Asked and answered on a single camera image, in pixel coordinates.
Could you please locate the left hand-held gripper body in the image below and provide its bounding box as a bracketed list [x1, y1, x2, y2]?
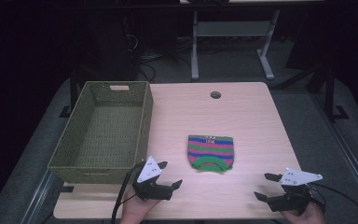
[131, 155, 173, 202]

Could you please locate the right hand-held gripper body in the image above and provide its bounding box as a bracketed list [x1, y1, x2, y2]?
[266, 167, 324, 214]

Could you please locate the striped knitted sock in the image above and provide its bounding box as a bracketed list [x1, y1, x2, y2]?
[186, 134, 235, 174]

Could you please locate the green woven basket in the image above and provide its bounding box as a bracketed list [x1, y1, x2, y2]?
[47, 80, 154, 185]

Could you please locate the person's right hand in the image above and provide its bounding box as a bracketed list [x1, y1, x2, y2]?
[281, 201, 326, 224]

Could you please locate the person's left hand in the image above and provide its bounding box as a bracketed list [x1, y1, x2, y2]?
[119, 186, 163, 224]

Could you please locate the black metal stand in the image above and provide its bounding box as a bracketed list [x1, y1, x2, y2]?
[319, 62, 351, 123]
[58, 69, 79, 119]

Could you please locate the dark computer tower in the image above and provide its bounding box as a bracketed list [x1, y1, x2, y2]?
[82, 13, 139, 82]

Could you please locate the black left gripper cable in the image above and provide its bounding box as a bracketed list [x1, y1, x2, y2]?
[110, 161, 146, 224]

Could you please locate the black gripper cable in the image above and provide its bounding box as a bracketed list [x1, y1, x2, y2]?
[307, 181, 358, 224]
[110, 161, 146, 224]

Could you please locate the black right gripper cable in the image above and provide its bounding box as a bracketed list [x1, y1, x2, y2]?
[307, 181, 358, 224]

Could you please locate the metal floor rail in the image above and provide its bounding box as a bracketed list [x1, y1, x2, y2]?
[20, 169, 58, 224]
[310, 91, 358, 217]

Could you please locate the bundle of floor cables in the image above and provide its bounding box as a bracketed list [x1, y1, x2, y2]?
[136, 35, 194, 84]

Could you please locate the grey metal desk frame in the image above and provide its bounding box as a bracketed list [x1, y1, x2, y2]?
[190, 8, 282, 82]

